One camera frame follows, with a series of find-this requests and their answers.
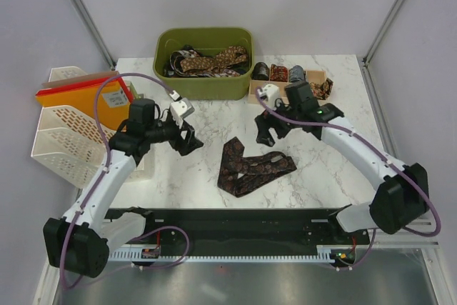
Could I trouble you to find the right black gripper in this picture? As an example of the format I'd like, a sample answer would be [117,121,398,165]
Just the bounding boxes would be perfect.
[255,96,302,147]

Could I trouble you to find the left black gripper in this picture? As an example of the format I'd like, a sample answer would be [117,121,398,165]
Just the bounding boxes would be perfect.
[146,114,203,156]

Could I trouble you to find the dark paisley tie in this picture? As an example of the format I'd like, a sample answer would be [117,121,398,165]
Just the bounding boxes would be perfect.
[217,137,296,198]

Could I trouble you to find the gold floral tie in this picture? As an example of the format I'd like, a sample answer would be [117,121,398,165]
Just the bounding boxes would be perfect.
[310,78,333,100]

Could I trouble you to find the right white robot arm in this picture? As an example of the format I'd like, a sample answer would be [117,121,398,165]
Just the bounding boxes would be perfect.
[254,81,430,244]

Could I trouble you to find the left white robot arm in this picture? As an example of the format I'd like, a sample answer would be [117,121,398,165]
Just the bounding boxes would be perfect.
[43,96,203,278]

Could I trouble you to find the pile of ties in bin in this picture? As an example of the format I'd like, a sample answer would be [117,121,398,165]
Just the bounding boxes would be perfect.
[164,45,249,78]

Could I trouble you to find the red rolled tie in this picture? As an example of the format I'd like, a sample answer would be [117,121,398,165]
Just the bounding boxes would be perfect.
[269,64,288,82]

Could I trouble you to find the black rolled tie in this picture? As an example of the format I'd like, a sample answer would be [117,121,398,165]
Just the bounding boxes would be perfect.
[251,61,270,81]

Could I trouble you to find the blue grey rolled tie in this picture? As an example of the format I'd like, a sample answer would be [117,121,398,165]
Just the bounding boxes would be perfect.
[288,65,306,83]

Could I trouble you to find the wooden divided tray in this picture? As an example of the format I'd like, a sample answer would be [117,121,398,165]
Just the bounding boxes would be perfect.
[247,69,328,106]

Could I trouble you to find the red folder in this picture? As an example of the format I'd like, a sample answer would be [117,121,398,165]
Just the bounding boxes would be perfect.
[39,74,135,101]

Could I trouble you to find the green plastic bin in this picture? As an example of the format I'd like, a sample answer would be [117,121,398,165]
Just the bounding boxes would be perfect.
[153,27,254,100]

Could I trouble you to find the brown patterned tie in bin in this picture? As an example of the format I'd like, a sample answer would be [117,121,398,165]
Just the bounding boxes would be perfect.
[179,46,249,73]

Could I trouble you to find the orange folder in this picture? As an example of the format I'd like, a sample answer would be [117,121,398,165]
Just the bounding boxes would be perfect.
[35,79,134,130]

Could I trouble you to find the white plastic file rack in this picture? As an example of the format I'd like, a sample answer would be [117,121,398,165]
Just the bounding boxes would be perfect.
[31,66,139,188]

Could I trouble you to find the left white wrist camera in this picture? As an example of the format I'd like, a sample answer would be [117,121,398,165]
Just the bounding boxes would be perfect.
[169,91,195,127]

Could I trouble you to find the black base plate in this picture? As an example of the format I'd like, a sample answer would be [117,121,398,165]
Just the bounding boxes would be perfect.
[103,206,372,256]

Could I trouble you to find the white slotted cable duct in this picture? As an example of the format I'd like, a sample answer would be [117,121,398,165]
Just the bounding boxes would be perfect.
[109,244,354,263]

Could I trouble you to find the aluminium rail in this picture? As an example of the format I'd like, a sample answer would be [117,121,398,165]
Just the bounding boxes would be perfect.
[373,219,438,249]

